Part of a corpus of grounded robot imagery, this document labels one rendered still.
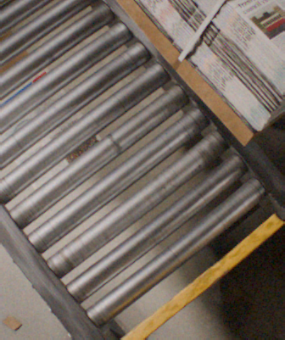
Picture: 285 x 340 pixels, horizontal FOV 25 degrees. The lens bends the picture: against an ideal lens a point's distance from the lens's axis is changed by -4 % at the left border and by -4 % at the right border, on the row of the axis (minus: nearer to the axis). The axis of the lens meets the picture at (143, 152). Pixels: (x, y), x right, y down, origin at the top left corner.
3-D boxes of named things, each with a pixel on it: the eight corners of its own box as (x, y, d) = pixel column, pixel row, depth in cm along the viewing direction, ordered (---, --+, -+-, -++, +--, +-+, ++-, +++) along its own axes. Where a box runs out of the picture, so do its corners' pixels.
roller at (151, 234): (248, 171, 138) (254, 166, 133) (75, 308, 129) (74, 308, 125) (234, 153, 139) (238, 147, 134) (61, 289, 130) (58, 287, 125)
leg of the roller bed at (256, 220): (239, 245, 209) (292, 209, 143) (226, 256, 208) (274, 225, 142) (229, 231, 210) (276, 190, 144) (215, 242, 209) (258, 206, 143)
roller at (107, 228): (232, 149, 138) (231, 138, 134) (58, 286, 130) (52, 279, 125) (217, 134, 141) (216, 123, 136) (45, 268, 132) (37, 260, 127)
